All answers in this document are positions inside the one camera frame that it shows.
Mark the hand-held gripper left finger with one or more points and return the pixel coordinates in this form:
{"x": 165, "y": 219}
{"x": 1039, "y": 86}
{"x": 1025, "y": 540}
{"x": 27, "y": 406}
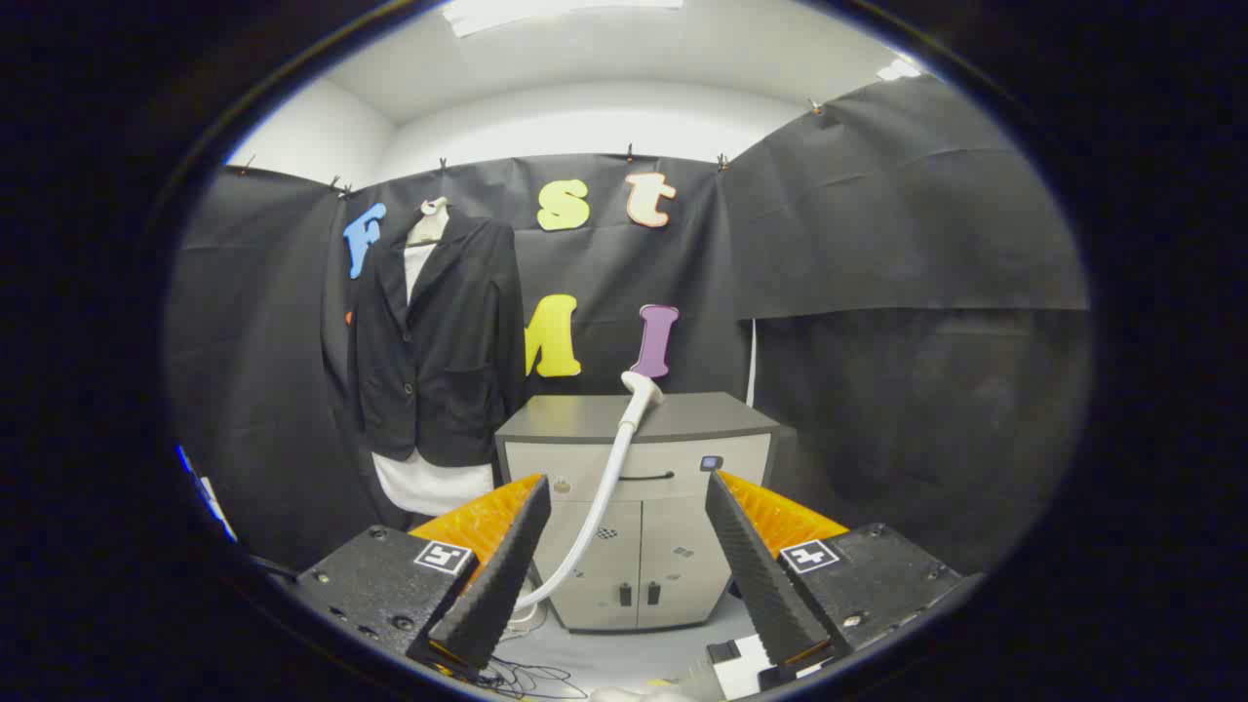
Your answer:
{"x": 507, "y": 565}

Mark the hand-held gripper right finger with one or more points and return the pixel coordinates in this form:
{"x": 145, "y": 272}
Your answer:
{"x": 756, "y": 565}

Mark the white shirt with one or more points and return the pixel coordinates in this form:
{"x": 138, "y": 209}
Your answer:
{"x": 429, "y": 487}

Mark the white garment steamer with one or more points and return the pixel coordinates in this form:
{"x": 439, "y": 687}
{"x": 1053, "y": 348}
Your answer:
{"x": 639, "y": 392}

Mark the black blazer jacket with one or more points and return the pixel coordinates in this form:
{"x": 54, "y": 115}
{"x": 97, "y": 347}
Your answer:
{"x": 458, "y": 361}

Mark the grey cabinet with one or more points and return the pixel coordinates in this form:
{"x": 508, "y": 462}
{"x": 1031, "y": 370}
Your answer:
{"x": 673, "y": 531}

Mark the black backdrop cloth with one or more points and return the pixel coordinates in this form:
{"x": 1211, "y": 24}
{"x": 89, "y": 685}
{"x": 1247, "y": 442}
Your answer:
{"x": 877, "y": 244}

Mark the row of black clips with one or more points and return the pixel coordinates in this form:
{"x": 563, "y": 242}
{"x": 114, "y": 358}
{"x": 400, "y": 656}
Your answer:
{"x": 442, "y": 165}

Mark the large ceiling light panel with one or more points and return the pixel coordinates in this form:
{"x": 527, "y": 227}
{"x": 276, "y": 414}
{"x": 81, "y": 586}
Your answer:
{"x": 546, "y": 12}

